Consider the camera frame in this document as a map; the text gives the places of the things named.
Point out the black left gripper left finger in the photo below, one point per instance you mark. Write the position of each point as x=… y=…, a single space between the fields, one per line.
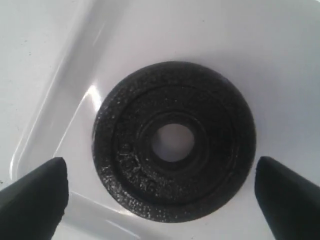
x=32 y=207

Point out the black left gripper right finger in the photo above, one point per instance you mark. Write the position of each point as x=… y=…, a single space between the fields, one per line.
x=289 y=202

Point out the black weight plate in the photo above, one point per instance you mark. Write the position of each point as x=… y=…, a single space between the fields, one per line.
x=173 y=141

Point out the white rectangular tray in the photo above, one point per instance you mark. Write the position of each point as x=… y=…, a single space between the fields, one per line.
x=268 y=49

